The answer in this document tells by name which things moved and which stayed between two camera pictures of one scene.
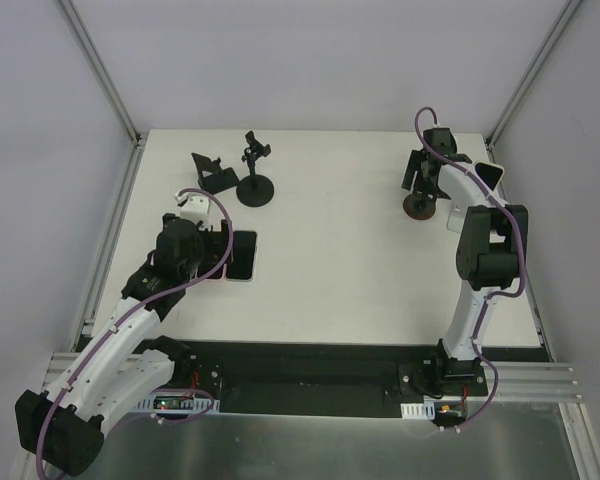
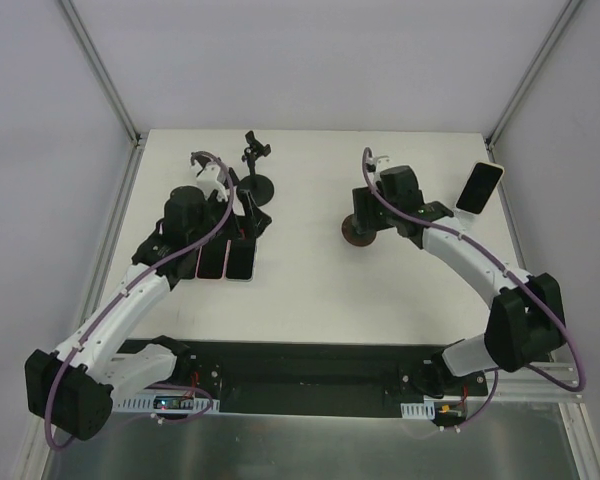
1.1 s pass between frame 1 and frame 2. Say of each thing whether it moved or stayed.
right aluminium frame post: stayed
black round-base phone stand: stayed
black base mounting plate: stayed
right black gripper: moved
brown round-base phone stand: moved
